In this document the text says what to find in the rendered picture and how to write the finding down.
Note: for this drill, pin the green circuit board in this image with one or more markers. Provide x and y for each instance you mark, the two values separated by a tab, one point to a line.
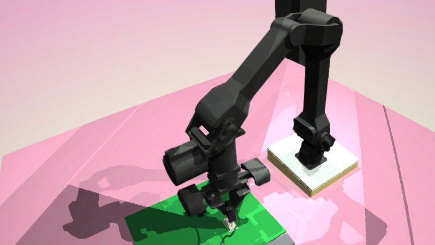
167	223

